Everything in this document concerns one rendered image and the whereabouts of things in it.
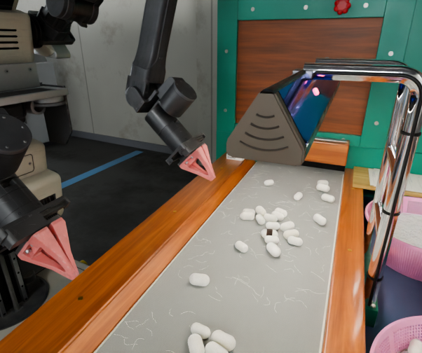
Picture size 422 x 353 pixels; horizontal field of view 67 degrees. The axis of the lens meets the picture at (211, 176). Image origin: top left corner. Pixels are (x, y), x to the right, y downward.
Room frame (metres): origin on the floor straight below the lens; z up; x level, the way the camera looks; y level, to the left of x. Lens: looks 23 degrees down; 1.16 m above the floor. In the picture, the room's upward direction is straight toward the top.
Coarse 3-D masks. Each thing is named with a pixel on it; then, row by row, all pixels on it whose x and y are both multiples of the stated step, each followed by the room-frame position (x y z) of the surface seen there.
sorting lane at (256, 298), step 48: (240, 192) 0.85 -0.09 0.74; (288, 192) 0.85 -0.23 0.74; (336, 192) 0.85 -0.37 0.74; (192, 240) 0.61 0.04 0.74; (240, 240) 0.61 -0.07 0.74; (192, 288) 0.46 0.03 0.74; (240, 288) 0.46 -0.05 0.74; (288, 288) 0.46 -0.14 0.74; (144, 336) 0.35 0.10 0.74; (240, 336) 0.35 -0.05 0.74; (288, 336) 0.35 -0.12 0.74
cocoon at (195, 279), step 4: (192, 276) 0.46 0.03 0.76; (196, 276) 0.46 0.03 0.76; (200, 276) 0.46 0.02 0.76; (204, 276) 0.46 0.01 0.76; (192, 280) 0.46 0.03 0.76; (196, 280) 0.46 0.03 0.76; (200, 280) 0.46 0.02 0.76; (204, 280) 0.46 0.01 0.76; (208, 280) 0.46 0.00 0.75; (196, 284) 0.46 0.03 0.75; (200, 284) 0.45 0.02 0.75; (204, 284) 0.45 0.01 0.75
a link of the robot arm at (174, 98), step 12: (168, 84) 0.70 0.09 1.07; (180, 84) 0.70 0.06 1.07; (132, 96) 0.72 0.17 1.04; (156, 96) 0.72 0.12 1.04; (168, 96) 0.68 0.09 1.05; (180, 96) 0.67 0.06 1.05; (192, 96) 0.69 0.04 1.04; (144, 108) 0.72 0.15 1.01; (168, 108) 0.68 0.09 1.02; (180, 108) 0.68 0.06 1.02
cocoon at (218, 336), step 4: (216, 332) 0.34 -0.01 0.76; (220, 332) 0.34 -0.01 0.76; (212, 336) 0.34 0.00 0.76; (216, 336) 0.34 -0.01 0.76; (220, 336) 0.34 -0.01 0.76; (224, 336) 0.34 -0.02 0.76; (228, 336) 0.33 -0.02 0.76; (232, 336) 0.34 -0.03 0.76; (212, 340) 0.34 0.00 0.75; (216, 340) 0.33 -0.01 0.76; (220, 340) 0.33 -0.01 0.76; (224, 340) 0.33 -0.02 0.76; (228, 340) 0.33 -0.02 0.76; (232, 340) 0.33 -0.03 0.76; (220, 344) 0.33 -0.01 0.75; (224, 344) 0.33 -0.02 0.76; (228, 344) 0.33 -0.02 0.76; (232, 344) 0.33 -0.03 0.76; (228, 348) 0.32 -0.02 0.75; (232, 348) 0.32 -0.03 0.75
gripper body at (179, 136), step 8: (168, 128) 0.69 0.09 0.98; (176, 128) 0.69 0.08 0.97; (184, 128) 0.70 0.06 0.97; (160, 136) 0.70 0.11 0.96; (168, 136) 0.68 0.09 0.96; (176, 136) 0.68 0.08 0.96; (184, 136) 0.68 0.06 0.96; (192, 136) 0.71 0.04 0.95; (200, 136) 0.72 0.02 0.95; (168, 144) 0.69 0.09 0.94; (176, 144) 0.67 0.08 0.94; (184, 144) 0.65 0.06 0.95; (176, 152) 0.65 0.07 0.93; (168, 160) 0.66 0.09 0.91
